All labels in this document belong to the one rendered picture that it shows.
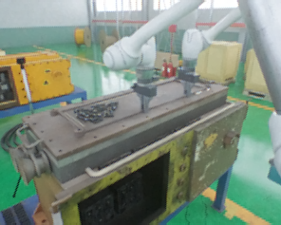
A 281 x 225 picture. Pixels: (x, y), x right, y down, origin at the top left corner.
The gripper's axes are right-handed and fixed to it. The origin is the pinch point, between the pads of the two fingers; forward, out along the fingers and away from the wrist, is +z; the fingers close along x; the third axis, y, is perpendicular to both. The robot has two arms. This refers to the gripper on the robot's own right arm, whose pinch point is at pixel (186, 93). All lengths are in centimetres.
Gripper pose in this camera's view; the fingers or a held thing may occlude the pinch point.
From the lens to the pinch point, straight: 141.7
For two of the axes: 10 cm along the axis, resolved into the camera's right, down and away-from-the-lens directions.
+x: -6.6, -3.1, 6.8
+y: 7.5, -2.7, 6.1
